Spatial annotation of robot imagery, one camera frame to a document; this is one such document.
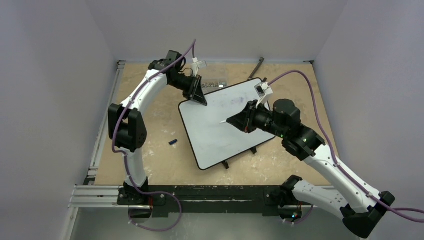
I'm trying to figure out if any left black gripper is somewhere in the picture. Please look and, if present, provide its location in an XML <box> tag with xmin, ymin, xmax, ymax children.
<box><xmin>169</xmin><ymin>74</ymin><xmax>207</xmax><ymax>106</ymax></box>

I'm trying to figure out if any white whiteboard black frame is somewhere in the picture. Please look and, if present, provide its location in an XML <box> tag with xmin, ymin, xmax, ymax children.
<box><xmin>178</xmin><ymin>78</ymin><xmax>275</xmax><ymax>171</ymax></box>

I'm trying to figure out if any blue marker cap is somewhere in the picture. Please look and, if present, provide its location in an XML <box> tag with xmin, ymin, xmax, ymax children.
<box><xmin>168</xmin><ymin>139</ymin><xmax>178</xmax><ymax>146</ymax></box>

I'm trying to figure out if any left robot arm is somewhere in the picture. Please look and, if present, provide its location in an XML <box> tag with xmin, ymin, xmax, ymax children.
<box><xmin>107</xmin><ymin>50</ymin><xmax>208</xmax><ymax>205</ymax></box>

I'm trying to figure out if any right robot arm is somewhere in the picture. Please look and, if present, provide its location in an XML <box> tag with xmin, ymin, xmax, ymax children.
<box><xmin>225</xmin><ymin>99</ymin><xmax>395</xmax><ymax>239</ymax></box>

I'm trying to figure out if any clear plastic screw box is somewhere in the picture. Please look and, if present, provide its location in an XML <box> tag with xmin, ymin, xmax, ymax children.
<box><xmin>196</xmin><ymin>62</ymin><xmax>229</xmax><ymax>94</ymax></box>

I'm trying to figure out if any black metal allen key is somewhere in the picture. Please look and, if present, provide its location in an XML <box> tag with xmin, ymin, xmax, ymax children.
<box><xmin>247</xmin><ymin>57</ymin><xmax>265</xmax><ymax>81</ymax></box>

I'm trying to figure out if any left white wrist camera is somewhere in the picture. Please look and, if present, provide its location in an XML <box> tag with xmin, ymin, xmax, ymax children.
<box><xmin>190</xmin><ymin>57</ymin><xmax>208</xmax><ymax>77</ymax></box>

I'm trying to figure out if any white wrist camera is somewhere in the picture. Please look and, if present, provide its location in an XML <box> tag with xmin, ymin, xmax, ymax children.
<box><xmin>190</xmin><ymin>57</ymin><xmax>208</xmax><ymax>77</ymax></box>
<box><xmin>254</xmin><ymin>82</ymin><xmax>274</xmax><ymax>109</ymax></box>

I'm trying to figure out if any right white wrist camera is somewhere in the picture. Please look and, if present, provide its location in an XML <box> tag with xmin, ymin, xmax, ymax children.
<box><xmin>254</xmin><ymin>82</ymin><xmax>274</xmax><ymax>109</ymax></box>

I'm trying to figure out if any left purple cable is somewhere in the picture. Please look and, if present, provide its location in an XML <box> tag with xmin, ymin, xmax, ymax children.
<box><xmin>110</xmin><ymin>39</ymin><xmax>198</xmax><ymax>200</ymax></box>

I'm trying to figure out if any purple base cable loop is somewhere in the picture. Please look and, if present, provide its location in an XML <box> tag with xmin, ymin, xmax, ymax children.
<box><xmin>127</xmin><ymin>191</ymin><xmax>183</xmax><ymax>233</ymax></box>

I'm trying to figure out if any aluminium rail frame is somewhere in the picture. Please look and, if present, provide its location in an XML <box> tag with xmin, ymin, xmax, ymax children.
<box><xmin>64</xmin><ymin>60</ymin><xmax>127</xmax><ymax>240</ymax></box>

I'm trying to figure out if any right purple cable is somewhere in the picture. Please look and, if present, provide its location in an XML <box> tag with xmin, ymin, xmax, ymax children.
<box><xmin>268</xmin><ymin>69</ymin><xmax>424</xmax><ymax>223</ymax></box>

